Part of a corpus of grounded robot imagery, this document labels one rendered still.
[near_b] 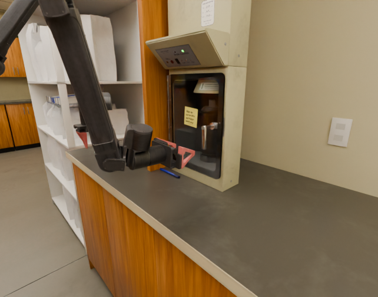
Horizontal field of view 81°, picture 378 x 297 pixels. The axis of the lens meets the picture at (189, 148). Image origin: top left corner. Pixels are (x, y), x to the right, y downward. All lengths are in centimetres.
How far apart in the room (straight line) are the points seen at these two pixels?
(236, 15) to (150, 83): 44
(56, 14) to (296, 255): 73
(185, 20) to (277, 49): 47
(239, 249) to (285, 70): 83
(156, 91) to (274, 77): 57
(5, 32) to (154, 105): 60
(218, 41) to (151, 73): 38
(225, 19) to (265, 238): 68
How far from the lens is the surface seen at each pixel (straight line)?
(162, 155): 66
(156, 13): 108
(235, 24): 83
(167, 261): 86
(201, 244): 65
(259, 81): 123
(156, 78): 104
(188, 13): 96
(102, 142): 58
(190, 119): 91
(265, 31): 124
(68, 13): 50
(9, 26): 113
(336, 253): 73
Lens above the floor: 136
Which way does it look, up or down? 17 degrees down
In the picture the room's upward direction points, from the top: straight up
